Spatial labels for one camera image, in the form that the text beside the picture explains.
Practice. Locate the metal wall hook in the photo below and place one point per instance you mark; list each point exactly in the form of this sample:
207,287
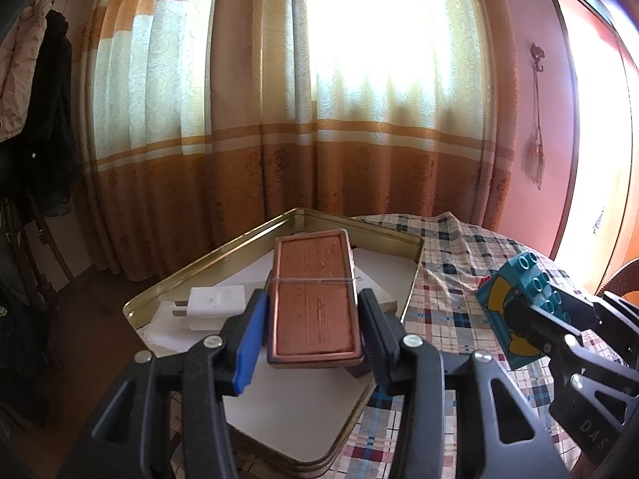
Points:
537,55

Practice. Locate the white charger plug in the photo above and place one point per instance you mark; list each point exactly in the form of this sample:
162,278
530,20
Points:
214,304

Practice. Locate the copper rectangular tin box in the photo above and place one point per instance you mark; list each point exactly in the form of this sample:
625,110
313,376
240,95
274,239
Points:
314,309

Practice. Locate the beige hanging jacket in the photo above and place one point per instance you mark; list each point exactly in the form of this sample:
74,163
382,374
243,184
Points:
20,70

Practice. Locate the wicker chair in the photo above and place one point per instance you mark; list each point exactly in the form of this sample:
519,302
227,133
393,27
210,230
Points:
624,274

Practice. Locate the gold tin tray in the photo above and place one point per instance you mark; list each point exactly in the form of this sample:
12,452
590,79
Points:
309,220

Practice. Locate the white paper liner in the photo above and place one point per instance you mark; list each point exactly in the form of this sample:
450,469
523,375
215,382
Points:
299,419

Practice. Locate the plaid tablecloth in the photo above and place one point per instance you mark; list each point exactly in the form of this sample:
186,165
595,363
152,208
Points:
449,259

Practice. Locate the orange and cream curtain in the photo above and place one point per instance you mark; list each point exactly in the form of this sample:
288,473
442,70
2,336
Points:
249,159

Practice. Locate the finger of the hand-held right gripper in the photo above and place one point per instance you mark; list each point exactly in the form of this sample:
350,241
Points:
614,314
539,329

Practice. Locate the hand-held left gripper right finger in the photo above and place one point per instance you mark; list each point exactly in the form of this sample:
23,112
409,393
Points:
382,354

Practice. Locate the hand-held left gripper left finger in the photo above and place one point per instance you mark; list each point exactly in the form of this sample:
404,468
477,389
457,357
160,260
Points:
249,349

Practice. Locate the dark hanging jacket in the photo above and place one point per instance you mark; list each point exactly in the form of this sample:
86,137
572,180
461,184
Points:
50,134

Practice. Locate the blue building block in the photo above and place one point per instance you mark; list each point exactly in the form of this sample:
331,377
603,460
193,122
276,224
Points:
499,309

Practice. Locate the wooden coat rack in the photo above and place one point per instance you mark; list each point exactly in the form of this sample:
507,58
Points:
47,239

